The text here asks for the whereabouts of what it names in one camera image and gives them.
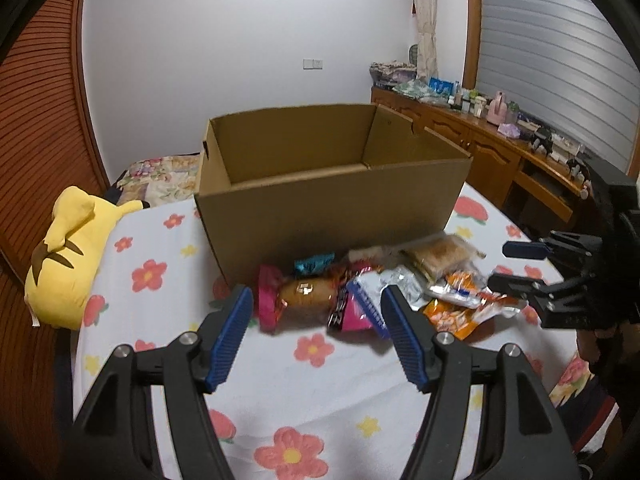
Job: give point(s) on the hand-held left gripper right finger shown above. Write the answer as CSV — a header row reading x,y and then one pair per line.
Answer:
x,y
405,340

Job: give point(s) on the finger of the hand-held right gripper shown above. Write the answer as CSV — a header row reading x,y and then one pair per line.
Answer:
x,y
522,250
515,285

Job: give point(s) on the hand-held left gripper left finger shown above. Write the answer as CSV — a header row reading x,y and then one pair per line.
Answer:
x,y
230,340

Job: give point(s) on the clear sesame candy packet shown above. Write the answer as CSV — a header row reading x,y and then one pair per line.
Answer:
x,y
440,255

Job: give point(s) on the small blue snack packet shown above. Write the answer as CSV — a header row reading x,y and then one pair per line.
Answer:
x,y
312,263

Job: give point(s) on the brown cardboard box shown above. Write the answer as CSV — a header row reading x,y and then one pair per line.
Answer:
x,y
325,210

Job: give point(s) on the orange white snack packet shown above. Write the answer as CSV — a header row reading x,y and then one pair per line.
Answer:
x,y
457,290

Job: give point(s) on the silver foil snack packet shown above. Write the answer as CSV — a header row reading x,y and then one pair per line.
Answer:
x,y
405,280

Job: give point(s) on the white blue snack packet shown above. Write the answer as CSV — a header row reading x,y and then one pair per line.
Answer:
x,y
367,290

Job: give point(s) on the pink black snack packet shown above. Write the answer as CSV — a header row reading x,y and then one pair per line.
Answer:
x,y
345,317

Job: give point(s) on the black toy figure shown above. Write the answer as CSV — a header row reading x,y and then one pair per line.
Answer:
x,y
577,167
542,140

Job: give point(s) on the pink wrapped round cake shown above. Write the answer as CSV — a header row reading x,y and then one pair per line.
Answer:
x,y
305,300

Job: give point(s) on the pink white snack packet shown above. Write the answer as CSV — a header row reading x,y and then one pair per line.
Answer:
x,y
372,255

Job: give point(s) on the white floral bed sheet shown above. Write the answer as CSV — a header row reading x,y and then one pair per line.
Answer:
x,y
300,400

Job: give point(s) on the wooden sideboard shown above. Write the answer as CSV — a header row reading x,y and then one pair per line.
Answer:
x,y
490,155

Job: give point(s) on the purple cloth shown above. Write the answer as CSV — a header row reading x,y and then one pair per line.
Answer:
x,y
510,130

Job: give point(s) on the group of small bottles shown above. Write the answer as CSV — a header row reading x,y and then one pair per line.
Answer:
x,y
470,102

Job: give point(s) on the dark clothing with red stripe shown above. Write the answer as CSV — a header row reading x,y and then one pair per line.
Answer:
x,y
595,420

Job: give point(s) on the patchwork floral quilt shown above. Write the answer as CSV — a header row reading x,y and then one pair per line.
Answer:
x,y
160,180

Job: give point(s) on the yellow plush toy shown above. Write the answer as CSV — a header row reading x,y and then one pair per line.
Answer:
x,y
65,260

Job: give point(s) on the blue box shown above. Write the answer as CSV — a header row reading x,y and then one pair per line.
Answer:
x,y
441,85

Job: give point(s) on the green patterned cloth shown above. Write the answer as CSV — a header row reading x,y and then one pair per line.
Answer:
x,y
412,89

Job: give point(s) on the grey window blinds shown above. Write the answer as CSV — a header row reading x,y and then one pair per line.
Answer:
x,y
540,35

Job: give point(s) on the patterned fabric bag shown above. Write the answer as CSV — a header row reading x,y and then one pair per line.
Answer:
x,y
392,74

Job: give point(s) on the small fan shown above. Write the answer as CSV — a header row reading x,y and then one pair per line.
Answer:
x,y
413,55

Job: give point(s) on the beige curtain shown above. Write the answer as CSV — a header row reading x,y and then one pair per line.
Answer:
x,y
425,20

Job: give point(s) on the wooden slatted wardrobe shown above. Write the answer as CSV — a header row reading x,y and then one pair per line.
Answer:
x,y
40,110

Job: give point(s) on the white wall socket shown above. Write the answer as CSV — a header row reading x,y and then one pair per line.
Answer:
x,y
313,64

